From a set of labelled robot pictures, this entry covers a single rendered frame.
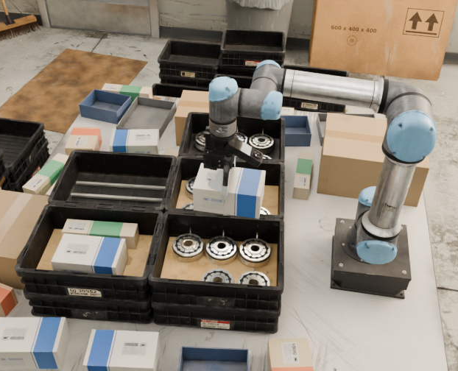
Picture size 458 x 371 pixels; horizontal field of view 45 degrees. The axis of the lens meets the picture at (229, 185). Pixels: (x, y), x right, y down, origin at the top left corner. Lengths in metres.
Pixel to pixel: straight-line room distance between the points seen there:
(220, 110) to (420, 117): 0.50
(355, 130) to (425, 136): 0.91
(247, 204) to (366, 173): 0.72
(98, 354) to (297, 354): 0.58
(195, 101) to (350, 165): 0.77
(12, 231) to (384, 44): 3.36
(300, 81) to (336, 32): 3.03
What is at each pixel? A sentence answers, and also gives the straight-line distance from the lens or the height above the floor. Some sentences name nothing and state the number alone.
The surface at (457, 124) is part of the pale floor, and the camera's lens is 4.25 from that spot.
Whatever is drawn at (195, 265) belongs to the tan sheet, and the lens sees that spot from 1.82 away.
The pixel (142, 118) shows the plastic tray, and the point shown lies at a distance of 2.70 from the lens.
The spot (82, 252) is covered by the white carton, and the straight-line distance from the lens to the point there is 1.78.
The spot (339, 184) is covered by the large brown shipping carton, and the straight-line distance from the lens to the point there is 2.26.
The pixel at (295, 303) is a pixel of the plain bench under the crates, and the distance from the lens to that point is 1.90.
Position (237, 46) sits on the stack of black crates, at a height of 0.50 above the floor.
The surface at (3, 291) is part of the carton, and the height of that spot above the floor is 0.78.
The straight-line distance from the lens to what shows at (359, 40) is 4.59.
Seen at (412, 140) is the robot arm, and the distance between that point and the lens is 1.45.
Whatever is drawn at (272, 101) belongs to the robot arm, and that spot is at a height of 1.43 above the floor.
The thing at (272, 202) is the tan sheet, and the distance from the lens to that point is 2.04.
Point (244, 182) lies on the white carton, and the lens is 1.64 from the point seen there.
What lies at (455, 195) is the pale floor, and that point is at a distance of 3.60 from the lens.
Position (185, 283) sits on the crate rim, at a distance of 1.64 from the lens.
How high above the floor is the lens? 2.20
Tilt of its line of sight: 41 degrees down
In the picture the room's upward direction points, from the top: 1 degrees clockwise
